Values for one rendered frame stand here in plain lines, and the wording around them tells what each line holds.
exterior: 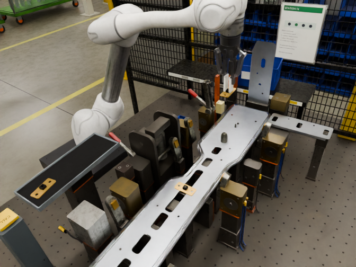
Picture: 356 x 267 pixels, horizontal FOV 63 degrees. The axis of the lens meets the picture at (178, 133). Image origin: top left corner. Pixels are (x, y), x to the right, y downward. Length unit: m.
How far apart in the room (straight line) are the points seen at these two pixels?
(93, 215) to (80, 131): 0.73
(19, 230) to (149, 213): 0.42
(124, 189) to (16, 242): 0.37
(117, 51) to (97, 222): 0.86
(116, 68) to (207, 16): 0.80
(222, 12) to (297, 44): 0.96
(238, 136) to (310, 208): 0.48
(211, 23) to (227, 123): 0.71
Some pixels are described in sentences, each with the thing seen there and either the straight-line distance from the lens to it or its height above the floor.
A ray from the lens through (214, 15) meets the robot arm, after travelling 0.87.
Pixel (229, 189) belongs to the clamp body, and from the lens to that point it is 1.09.
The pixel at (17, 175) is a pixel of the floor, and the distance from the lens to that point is 3.15.
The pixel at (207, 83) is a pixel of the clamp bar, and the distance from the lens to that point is 1.40.
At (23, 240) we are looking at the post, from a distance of 1.10.
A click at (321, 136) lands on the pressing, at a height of 1.00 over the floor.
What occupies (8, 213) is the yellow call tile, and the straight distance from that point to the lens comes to 1.06.
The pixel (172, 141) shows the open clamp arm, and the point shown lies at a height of 1.10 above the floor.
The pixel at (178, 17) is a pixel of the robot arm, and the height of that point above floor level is 1.60.
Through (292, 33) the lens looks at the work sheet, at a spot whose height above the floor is 1.30.
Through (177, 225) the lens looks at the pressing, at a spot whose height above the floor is 1.00.
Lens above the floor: 1.86
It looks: 37 degrees down
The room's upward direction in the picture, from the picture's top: 5 degrees counter-clockwise
